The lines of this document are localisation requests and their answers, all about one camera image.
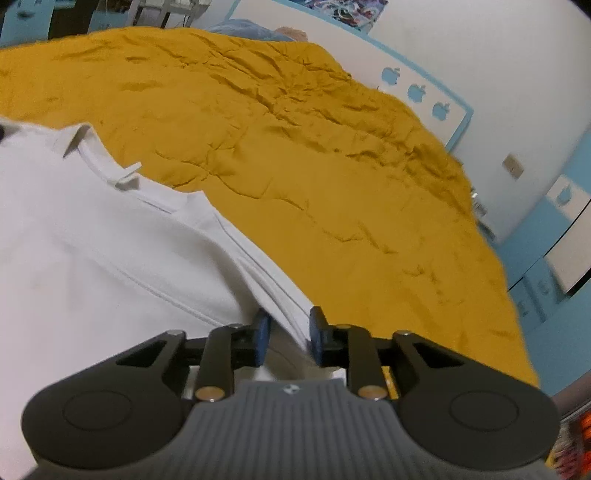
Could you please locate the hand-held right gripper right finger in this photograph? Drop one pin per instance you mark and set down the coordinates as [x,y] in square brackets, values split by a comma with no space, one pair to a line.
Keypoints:
[316,337]

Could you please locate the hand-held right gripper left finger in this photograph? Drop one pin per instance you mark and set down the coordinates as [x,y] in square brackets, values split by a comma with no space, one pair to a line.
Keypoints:
[261,337]

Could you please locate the white printed sweatshirt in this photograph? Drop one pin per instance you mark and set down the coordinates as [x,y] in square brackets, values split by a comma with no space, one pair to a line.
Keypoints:
[101,240]

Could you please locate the mustard yellow quilt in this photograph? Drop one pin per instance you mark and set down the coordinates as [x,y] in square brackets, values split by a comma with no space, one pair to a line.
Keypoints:
[300,161]

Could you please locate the blue nightstand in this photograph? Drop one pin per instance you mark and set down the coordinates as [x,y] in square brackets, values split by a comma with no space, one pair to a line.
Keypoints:
[485,226]

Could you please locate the blue white wardrobe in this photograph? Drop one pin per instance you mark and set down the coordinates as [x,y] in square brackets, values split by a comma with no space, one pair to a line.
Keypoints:
[531,249]

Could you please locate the black edged wardrobe mirror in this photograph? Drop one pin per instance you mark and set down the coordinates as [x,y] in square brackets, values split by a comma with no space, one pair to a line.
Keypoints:
[577,263]

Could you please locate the white blue bed headboard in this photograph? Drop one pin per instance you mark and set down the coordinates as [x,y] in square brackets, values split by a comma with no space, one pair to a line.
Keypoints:
[369,60]

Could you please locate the tan fuzzy object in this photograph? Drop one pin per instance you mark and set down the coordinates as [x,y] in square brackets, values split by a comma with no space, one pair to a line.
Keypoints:
[292,34]

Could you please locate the blue pillow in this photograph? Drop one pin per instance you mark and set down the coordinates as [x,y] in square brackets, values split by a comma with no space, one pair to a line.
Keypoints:
[249,30]

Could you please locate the grey utility cart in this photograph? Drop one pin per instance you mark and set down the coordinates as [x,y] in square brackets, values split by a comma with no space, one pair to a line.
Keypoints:
[161,9]

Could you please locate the white desk with blue drawers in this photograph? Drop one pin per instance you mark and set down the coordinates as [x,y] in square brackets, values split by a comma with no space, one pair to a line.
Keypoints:
[32,9]

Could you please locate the beige wall switch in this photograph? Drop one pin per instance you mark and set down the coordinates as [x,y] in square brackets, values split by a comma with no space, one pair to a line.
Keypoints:
[512,166]

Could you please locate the pale blue wall poster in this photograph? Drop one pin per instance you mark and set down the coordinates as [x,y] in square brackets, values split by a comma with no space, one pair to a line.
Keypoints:
[351,11]

